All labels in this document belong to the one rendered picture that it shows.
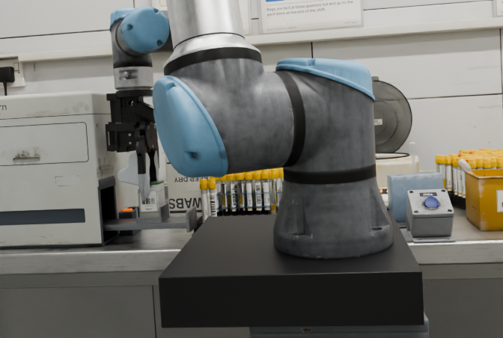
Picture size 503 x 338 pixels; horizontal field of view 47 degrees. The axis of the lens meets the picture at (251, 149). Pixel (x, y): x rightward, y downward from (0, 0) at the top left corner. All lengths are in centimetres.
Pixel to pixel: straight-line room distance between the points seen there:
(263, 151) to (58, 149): 60
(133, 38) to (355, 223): 52
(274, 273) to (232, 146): 15
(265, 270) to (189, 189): 76
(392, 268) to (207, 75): 29
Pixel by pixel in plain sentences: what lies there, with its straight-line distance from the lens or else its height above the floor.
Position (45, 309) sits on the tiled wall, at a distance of 199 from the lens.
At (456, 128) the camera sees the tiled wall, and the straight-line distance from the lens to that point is 173.
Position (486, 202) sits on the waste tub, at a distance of 114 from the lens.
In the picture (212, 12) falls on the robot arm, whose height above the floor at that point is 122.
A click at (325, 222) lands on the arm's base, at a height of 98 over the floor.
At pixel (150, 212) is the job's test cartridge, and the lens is 113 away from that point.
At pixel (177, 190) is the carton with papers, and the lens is 140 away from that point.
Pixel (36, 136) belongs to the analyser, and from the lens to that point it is 118.
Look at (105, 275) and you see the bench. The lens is 116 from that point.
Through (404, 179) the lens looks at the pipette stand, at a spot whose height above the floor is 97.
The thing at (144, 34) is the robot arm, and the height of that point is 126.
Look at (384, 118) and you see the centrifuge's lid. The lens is 165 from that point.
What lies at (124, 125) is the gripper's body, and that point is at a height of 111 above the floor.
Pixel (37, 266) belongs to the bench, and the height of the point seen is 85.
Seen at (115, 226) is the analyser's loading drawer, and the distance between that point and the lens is 115.
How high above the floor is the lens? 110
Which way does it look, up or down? 3 degrees down
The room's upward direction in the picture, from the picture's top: 3 degrees counter-clockwise
